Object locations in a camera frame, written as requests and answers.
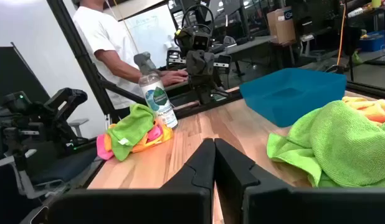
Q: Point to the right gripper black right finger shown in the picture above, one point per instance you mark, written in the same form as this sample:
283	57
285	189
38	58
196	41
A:
273	205

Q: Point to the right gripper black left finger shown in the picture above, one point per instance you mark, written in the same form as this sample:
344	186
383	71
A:
186	202

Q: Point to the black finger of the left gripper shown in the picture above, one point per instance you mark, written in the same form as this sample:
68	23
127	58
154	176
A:
208	67
194	67

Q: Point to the green microfiber towel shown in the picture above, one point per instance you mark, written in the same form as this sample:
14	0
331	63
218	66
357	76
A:
335	143
130	130

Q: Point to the pink microfiber towel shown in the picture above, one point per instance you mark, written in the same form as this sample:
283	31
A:
102	149

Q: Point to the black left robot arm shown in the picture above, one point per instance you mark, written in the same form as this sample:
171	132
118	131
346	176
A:
205	93

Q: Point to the black background robot arm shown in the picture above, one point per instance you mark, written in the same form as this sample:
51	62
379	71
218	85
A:
55	124

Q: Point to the yellow tag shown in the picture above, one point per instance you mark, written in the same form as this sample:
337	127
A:
178	32

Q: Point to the whiteboard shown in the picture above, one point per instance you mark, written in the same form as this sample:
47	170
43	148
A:
152	34

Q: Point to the plastic water bottle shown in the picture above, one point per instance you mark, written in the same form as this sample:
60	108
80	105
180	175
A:
156	96

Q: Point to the grey background table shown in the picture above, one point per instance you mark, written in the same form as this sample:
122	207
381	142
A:
248	43

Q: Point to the person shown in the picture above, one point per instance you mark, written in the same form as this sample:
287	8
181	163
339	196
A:
102	34

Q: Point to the cardboard box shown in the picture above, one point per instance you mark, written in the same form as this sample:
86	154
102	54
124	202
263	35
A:
283	26

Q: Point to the blue plastic basket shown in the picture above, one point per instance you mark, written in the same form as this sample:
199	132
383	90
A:
292	93

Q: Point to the black tripod stand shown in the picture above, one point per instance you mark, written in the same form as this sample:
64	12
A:
350	46

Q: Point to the black flat panel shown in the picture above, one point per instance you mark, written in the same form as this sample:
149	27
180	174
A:
12	74

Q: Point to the blue storage bin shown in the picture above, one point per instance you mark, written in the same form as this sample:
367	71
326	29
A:
373	42

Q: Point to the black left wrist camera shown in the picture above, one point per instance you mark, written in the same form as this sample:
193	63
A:
200	40

